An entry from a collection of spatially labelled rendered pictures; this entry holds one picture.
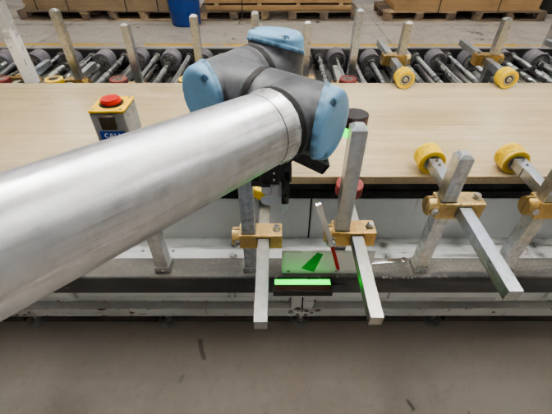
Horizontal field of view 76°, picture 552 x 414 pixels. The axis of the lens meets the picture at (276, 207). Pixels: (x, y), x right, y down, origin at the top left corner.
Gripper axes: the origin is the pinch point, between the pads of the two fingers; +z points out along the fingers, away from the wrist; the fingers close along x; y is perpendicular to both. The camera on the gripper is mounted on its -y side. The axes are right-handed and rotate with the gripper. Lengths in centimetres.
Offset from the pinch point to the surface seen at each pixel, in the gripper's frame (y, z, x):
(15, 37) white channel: 115, -8, -103
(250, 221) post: 8.6, 10.3, -6.2
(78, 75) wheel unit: 100, 14, -115
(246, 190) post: 9.1, 0.0, -6.2
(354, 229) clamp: -18.7, 13.9, -6.8
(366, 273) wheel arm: -19.5, 14.9, 6.9
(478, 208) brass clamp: -47.8, 5.1, -5.4
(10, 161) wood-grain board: 87, 11, -35
